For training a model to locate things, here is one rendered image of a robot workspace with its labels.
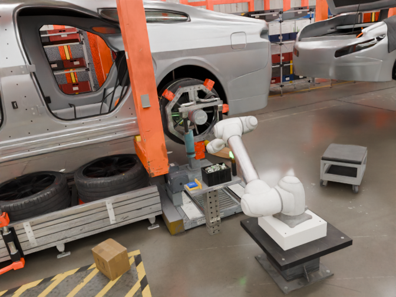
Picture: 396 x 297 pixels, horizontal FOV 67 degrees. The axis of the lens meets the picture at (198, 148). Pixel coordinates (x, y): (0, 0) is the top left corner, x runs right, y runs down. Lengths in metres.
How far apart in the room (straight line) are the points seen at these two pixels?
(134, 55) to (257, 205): 1.32
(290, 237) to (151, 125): 1.26
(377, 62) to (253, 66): 1.89
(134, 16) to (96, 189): 1.40
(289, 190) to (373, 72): 2.98
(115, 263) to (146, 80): 1.32
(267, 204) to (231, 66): 1.66
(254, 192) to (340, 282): 0.80
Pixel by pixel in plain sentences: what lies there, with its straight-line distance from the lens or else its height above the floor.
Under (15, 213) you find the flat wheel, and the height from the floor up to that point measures 0.43.
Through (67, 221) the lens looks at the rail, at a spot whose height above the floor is 0.30.
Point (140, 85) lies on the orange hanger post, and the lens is 2.26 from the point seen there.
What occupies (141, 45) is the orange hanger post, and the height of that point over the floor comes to 1.52.
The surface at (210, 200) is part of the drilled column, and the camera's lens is 2.39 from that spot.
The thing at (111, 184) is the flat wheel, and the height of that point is 0.46.
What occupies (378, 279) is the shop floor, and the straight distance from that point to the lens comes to 2.33.
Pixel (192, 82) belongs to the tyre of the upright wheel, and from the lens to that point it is 2.92.
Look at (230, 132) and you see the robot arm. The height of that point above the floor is 0.89.
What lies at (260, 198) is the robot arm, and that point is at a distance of 1.82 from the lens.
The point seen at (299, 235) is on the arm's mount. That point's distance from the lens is 1.94.
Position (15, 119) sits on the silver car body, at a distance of 2.85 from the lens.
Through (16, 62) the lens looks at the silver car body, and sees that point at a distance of 2.80.
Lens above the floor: 1.52
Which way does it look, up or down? 20 degrees down
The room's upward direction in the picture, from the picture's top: 7 degrees counter-clockwise
